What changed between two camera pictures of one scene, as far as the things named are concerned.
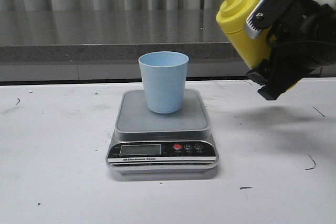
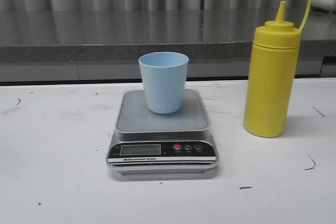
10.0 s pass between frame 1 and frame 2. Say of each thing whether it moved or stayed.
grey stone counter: stayed
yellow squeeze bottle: moved
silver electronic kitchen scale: stayed
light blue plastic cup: stayed
